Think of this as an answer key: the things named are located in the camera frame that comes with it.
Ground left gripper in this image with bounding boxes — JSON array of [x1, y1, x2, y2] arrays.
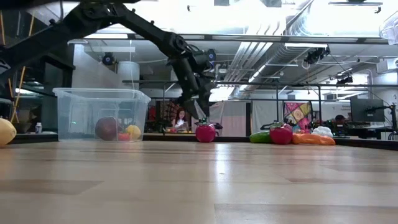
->
[[169, 53, 218, 122]]

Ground green cucumber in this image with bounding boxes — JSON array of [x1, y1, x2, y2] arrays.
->
[[249, 130, 272, 144]]

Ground yellow lemon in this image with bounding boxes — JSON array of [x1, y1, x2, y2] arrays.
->
[[124, 124, 142, 141], [0, 118, 17, 147]]

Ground dark red apple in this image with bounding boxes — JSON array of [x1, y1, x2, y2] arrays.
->
[[95, 116, 123, 142]]

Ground orange carrot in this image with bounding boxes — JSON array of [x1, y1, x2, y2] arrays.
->
[[291, 133, 336, 146]]

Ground white garlic bulb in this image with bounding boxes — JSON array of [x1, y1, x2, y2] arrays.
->
[[311, 125, 334, 138]]

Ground black robot of neighbouring rig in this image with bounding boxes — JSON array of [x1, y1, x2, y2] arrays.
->
[[197, 117, 224, 135]]

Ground white hanging curtain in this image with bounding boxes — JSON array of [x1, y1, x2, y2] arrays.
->
[[205, 100, 248, 138], [251, 101, 285, 129]]

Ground dark mandala tapestry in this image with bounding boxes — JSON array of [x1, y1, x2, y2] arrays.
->
[[154, 99, 193, 133]]

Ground white cylindrical column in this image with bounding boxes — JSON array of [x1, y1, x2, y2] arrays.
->
[[117, 60, 141, 91]]

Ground colourful patchwork tapestry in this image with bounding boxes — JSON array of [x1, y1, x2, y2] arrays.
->
[[283, 101, 312, 131]]

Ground LED light bar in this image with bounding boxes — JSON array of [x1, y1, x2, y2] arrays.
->
[[83, 32, 129, 40]]

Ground black ceiling track lights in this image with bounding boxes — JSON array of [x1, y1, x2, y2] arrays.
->
[[303, 46, 331, 66]]

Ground black computer monitor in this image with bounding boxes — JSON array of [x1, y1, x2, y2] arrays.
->
[[349, 98, 386, 123]]

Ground black aluminium table frame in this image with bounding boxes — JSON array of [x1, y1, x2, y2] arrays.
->
[[9, 131, 398, 152]]

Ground black ceiling camera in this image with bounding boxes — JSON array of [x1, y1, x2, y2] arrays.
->
[[205, 48, 218, 62], [101, 52, 116, 67]]

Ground silver ceiling duct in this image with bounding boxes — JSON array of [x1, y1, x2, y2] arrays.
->
[[223, 9, 330, 93]]

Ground black pipe frame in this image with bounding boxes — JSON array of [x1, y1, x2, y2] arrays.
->
[[121, 79, 398, 138]]

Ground black frame crossbeam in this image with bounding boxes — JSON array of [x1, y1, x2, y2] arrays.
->
[[83, 30, 389, 45]]

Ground yellow hanging cable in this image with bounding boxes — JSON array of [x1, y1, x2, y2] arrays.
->
[[0, 12, 35, 124]]

